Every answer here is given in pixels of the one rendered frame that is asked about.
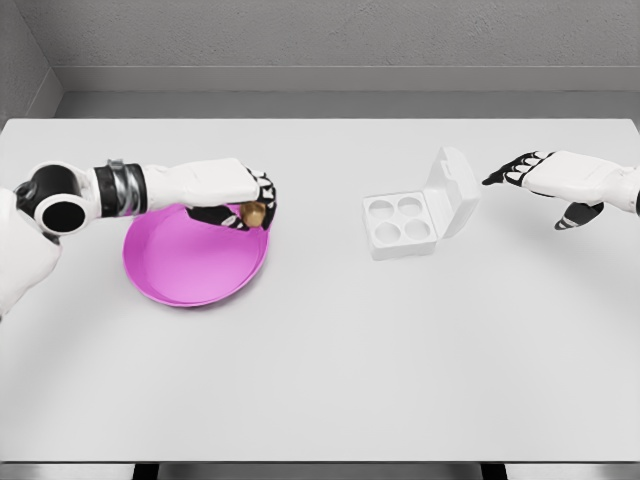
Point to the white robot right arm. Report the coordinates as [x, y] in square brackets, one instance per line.
[631, 190]

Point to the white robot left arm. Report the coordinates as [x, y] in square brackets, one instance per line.
[60, 205]

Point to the pink round plate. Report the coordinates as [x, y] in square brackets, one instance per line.
[195, 260]

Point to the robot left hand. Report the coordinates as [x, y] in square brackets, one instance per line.
[220, 182]

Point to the white egg box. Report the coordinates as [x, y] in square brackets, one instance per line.
[425, 210]

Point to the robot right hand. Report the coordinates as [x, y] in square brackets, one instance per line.
[570, 172]

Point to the brown egg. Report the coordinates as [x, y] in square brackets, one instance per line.
[252, 214]

